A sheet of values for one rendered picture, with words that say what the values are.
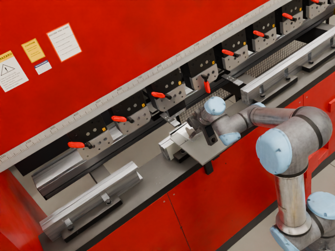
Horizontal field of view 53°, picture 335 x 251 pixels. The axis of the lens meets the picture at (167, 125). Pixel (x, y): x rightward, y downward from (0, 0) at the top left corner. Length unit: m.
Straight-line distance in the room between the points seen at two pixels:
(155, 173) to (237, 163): 0.47
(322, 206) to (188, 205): 0.75
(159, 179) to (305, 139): 0.88
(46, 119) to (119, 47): 0.38
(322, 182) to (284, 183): 1.63
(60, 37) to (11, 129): 0.37
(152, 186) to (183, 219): 0.31
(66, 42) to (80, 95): 0.21
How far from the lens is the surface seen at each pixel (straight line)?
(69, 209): 1.62
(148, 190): 1.63
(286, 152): 0.94
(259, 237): 2.41
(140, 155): 3.14
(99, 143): 1.44
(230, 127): 1.31
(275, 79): 2.02
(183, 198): 1.75
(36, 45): 1.22
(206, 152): 1.53
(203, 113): 1.35
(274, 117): 1.19
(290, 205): 1.13
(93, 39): 1.27
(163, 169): 1.69
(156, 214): 1.70
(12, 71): 1.23
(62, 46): 1.24
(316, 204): 1.31
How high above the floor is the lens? 2.07
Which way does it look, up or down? 38 degrees down
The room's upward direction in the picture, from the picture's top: 19 degrees counter-clockwise
